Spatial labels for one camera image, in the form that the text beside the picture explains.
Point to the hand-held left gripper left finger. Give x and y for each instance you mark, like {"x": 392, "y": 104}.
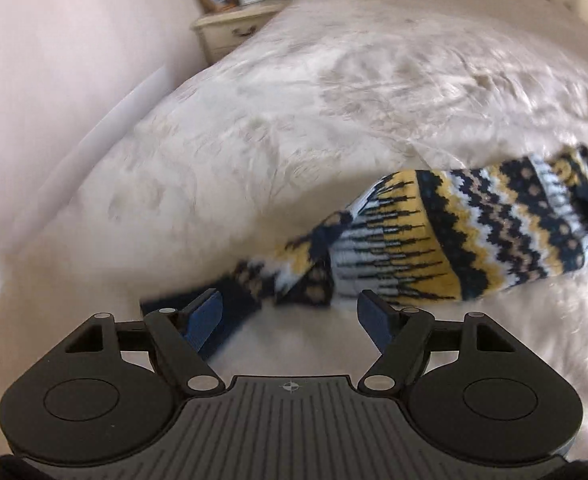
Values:
{"x": 204, "y": 316}

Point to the white satin bedspread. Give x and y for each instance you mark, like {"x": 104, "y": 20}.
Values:
{"x": 324, "y": 110}

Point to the navy yellow patterned knit sweater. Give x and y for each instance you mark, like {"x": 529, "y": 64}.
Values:
{"x": 426, "y": 240}

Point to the cream wooden nightstand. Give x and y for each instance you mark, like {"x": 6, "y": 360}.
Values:
{"x": 233, "y": 30}

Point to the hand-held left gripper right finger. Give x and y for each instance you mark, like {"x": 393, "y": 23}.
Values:
{"x": 374, "y": 317}

